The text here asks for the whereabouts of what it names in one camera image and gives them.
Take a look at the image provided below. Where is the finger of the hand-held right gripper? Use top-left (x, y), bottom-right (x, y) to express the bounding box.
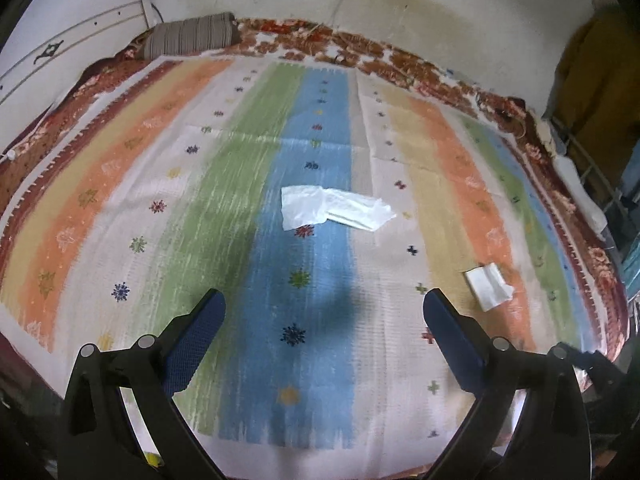
top-left (555, 342), bottom-right (631, 396)

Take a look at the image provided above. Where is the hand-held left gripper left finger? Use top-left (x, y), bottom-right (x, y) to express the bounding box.
top-left (59, 287), bottom-right (228, 480)

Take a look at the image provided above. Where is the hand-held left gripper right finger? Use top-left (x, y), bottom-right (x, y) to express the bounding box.
top-left (422, 287), bottom-right (591, 480)

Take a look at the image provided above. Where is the large white tissue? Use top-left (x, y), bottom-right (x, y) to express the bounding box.
top-left (281, 185), bottom-right (397, 233)

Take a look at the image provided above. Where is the small folded white tissue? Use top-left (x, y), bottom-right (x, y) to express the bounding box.
top-left (465, 262), bottom-right (515, 312)

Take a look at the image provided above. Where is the blue patterned cloth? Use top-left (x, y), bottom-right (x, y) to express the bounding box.
top-left (620, 240), bottom-right (640, 301)

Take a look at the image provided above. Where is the striped colourful blanket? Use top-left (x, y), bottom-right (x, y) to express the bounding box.
top-left (0, 57), bottom-right (621, 453)

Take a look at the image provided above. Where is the white foam pad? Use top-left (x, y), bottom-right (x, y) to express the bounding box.
top-left (542, 125), bottom-right (608, 233)

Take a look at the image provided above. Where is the metal rack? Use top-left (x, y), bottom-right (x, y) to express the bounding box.
top-left (550, 115), bottom-right (626, 221)

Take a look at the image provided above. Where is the yellow garment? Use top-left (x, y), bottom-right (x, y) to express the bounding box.
top-left (555, 5), bottom-right (640, 161)

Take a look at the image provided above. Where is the striped grey pillow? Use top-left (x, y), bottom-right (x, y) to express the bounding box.
top-left (144, 11), bottom-right (238, 58)

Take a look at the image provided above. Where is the white headboard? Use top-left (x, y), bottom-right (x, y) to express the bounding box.
top-left (0, 0), bottom-right (151, 106)

